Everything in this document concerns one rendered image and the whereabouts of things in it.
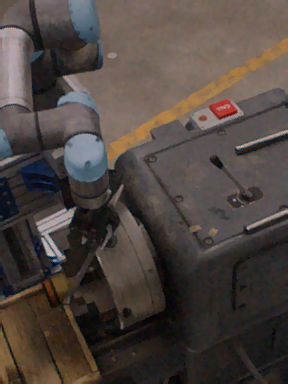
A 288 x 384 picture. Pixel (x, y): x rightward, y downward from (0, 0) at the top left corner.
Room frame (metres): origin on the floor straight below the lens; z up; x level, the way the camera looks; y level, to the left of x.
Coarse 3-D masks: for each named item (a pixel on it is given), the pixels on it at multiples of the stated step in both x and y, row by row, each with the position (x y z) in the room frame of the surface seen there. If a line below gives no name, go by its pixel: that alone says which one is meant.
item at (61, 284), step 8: (48, 280) 1.00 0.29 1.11; (56, 280) 0.99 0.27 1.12; (64, 280) 0.98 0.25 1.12; (72, 280) 0.99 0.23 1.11; (48, 288) 0.97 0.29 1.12; (56, 288) 0.97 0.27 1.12; (64, 288) 0.97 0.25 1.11; (48, 296) 0.95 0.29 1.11; (56, 296) 0.95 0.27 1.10; (64, 296) 0.95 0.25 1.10; (72, 296) 0.95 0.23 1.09; (56, 304) 0.94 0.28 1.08
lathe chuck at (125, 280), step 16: (128, 240) 1.00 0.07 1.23; (96, 256) 0.97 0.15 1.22; (112, 256) 0.96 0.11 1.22; (128, 256) 0.96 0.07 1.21; (112, 272) 0.93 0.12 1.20; (128, 272) 0.93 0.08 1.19; (112, 288) 0.90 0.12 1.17; (128, 288) 0.91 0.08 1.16; (144, 288) 0.91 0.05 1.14; (128, 304) 0.89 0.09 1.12; (144, 304) 0.90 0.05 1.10; (128, 320) 0.88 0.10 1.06
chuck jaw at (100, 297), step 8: (96, 280) 0.99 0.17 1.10; (80, 288) 0.97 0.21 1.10; (88, 288) 0.96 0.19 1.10; (96, 288) 0.96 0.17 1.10; (104, 288) 0.96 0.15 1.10; (80, 296) 0.94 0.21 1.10; (88, 296) 0.94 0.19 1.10; (96, 296) 0.94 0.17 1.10; (104, 296) 0.93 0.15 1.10; (80, 304) 0.94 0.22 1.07; (88, 304) 0.92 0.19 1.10; (96, 304) 0.91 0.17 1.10; (104, 304) 0.91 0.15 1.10; (112, 304) 0.90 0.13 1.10; (104, 312) 0.88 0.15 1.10; (112, 312) 0.89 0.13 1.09; (120, 312) 0.88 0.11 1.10; (128, 312) 0.89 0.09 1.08; (104, 320) 0.88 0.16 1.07
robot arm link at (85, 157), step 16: (64, 144) 0.91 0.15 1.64; (80, 144) 0.87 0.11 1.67; (96, 144) 0.86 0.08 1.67; (64, 160) 0.86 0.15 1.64; (80, 160) 0.83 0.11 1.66; (96, 160) 0.83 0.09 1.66; (80, 176) 0.83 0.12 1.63; (96, 176) 0.83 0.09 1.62; (80, 192) 0.84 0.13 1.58; (96, 192) 0.84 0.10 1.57
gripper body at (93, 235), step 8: (80, 208) 0.86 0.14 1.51; (104, 208) 0.87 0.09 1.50; (112, 208) 0.91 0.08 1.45; (80, 216) 0.85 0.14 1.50; (88, 216) 0.84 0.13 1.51; (96, 216) 0.87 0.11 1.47; (104, 216) 0.89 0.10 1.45; (112, 216) 0.90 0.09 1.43; (72, 224) 0.88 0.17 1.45; (80, 224) 0.87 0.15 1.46; (88, 224) 0.87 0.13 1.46; (96, 224) 0.87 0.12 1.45; (104, 224) 0.87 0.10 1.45; (72, 232) 0.88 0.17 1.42; (80, 232) 0.88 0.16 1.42; (88, 232) 0.85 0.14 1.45; (96, 232) 0.86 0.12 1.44; (104, 232) 0.86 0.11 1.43; (96, 240) 0.86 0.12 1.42; (104, 240) 0.87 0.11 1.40
